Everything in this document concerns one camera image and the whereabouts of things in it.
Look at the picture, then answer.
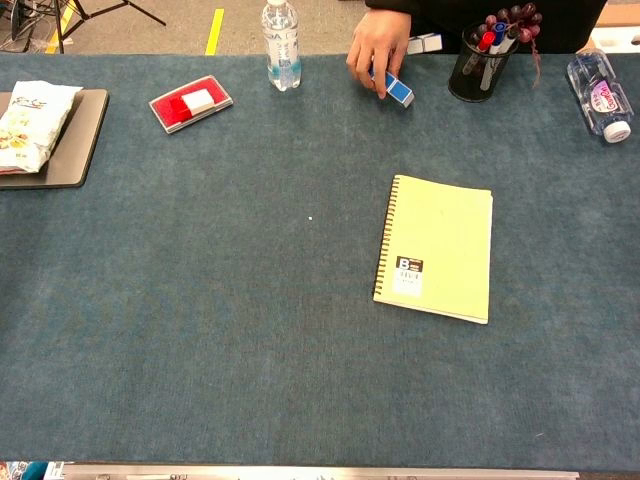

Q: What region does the red white stamp block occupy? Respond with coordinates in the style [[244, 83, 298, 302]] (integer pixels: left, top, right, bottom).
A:
[[169, 90, 216, 123]]

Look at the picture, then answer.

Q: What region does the clear water bottle blue label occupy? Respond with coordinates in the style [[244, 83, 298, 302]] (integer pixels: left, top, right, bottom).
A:
[[260, 0, 302, 93]]

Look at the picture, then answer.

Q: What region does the colourful printed packaging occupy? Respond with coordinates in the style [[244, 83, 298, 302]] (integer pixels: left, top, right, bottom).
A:
[[0, 460, 64, 480]]

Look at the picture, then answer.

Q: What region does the blue white small box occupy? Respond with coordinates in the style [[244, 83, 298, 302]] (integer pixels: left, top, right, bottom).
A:
[[368, 63, 416, 110]]

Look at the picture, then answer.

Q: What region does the blue felt table mat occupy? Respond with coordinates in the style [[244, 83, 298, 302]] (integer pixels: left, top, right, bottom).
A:
[[0, 52, 640, 472]]

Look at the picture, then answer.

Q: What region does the person in black clothes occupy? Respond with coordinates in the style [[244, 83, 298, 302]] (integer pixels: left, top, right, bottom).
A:
[[363, 0, 609, 55]]

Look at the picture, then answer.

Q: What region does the black mesh pen holder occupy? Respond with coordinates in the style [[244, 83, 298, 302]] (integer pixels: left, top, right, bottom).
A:
[[447, 22, 520, 104]]

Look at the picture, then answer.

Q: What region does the red ink pad case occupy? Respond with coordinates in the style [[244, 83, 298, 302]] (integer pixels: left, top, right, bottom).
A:
[[148, 74, 235, 135]]

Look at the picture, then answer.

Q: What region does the tangled cables and frame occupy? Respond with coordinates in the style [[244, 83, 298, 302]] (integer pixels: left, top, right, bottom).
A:
[[0, 0, 54, 51]]

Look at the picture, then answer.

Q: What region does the kraft spiral notebook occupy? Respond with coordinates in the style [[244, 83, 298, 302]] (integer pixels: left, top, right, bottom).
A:
[[372, 174, 495, 326]]

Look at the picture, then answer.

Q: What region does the black tripod stand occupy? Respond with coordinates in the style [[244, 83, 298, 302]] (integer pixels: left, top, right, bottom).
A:
[[52, 0, 168, 55]]

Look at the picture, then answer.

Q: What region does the dark grey tray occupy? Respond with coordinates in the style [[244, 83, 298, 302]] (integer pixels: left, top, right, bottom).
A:
[[0, 88, 110, 191]]

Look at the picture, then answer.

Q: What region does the aluminium table edge rail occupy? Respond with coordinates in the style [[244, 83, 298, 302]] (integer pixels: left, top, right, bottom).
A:
[[62, 462, 581, 480]]

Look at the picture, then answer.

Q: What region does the person's bare hand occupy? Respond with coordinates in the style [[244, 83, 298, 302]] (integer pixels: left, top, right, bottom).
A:
[[345, 10, 412, 100]]

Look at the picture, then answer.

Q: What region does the white foam box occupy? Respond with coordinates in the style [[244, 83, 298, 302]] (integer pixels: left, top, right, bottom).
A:
[[589, 24, 640, 54]]

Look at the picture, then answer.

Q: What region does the clear water bottle pink label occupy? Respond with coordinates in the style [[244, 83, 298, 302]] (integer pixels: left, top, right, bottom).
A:
[[565, 48, 635, 145]]

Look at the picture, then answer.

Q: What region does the white snack bag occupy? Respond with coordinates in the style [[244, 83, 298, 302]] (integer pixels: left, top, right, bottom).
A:
[[0, 80, 84, 175]]

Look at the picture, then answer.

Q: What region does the yellow floor tape strip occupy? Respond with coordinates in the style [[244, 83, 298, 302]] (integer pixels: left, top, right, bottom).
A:
[[204, 8, 226, 56], [44, 0, 80, 55]]

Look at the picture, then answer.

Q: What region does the brown cardboard box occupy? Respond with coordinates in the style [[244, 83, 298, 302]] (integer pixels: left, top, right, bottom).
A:
[[597, 0, 640, 29]]

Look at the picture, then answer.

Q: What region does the blue cap marker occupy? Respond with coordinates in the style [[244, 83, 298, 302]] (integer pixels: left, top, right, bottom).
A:
[[488, 21, 510, 55]]

